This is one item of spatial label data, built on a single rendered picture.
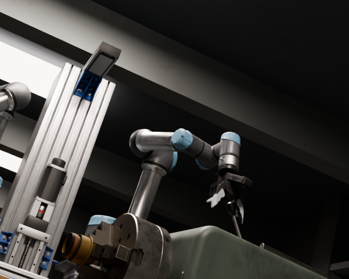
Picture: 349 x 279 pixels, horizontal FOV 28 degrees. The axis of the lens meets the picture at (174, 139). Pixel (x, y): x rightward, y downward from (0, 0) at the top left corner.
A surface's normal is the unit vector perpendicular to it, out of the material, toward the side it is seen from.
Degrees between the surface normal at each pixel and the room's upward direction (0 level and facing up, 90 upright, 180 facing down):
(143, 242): 69
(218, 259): 90
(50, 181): 90
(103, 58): 180
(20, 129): 90
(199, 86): 90
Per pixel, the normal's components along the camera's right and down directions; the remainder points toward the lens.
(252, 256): 0.50, -0.22
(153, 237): 0.56, -0.68
